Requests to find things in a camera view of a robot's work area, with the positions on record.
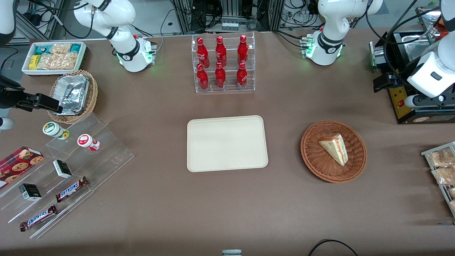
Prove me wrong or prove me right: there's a white snack bin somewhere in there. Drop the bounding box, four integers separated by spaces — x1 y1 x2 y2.
21 41 88 76

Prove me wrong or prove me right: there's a red lid yogurt cup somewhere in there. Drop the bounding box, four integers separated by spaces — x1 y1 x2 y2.
77 133 101 152

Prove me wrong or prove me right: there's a grey wire rack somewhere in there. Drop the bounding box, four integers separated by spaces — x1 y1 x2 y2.
421 141 455 218

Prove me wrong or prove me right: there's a green lid yogurt cup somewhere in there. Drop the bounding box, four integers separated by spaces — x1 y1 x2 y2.
42 121 70 140

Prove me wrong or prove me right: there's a triangular wrapped sandwich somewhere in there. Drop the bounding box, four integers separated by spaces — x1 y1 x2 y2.
318 133 349 167

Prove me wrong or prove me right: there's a small black box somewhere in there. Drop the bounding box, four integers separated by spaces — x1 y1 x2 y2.
18 183 42 202
52 159 73 179

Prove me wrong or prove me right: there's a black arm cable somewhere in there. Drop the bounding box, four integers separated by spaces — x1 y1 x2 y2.
365 0 443 78

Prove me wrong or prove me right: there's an aluminium frame with cables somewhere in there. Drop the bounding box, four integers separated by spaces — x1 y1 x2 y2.
170 0 285 33

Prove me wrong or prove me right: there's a red cola bottle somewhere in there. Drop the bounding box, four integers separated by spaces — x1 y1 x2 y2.
215 36 228 67
196 63 210 91
236 62 248 89
214 62 227 89
196 37 210 69
237 34 249 65

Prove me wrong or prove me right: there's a clear bag of crackers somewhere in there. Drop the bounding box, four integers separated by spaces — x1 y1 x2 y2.
37 53 61 70
59 52 79 70
50 43 72 55

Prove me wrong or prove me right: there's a clear acrylic stepped shelf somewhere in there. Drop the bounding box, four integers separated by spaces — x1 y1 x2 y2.
0 113 135 240

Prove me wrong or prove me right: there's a clear acrylic bottle rack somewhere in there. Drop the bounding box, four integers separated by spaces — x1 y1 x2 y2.
191 31 256 94

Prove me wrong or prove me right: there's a black looped cable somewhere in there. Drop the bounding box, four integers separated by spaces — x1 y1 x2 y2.
307 239 360 256

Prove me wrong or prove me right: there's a red plaid cookie box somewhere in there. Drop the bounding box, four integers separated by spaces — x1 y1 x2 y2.
0 146 45 189

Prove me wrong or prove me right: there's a cream plastic tray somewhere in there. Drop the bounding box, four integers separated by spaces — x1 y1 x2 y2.
187 115 269 173

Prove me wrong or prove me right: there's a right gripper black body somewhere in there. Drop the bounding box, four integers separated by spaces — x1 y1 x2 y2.
0 75 22 109

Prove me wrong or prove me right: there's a stack of foil trays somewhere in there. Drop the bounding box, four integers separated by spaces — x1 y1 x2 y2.
53 74 90 115

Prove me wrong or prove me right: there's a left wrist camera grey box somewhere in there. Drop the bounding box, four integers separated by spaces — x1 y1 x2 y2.
405 93 429 108

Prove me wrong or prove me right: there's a light tan wicker basket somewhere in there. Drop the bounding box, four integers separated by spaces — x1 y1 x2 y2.
47 70 98 124

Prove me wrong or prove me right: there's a black grill appliance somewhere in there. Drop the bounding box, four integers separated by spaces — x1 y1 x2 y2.
369 30 455 125

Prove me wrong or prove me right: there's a brown wicker basket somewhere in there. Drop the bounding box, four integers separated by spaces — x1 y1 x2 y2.
300 120 368 184

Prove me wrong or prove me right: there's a Snickers bar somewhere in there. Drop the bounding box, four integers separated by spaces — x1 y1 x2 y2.
55 176 90 203
19 204 58 232

